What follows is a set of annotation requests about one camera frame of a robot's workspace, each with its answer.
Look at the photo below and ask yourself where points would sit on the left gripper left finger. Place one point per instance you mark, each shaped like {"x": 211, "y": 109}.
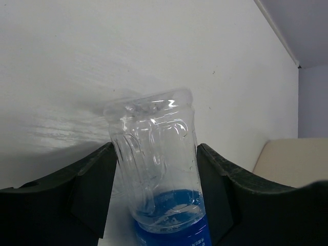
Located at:
{"x": 67, "y": 207}

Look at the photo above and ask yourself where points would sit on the beige plastic bin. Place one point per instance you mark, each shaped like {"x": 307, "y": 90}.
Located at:
{"x": 293, "y": 162}

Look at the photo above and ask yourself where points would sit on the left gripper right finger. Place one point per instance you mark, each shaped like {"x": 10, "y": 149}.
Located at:
{"x": 245, "y": 209}

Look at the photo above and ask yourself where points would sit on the aluminium table rail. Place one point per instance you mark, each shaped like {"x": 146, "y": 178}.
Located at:
{"x": 277, "y": 31}

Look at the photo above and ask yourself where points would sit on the blue label bottle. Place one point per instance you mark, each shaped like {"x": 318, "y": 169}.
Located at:
{"x": 155, "y": 143}

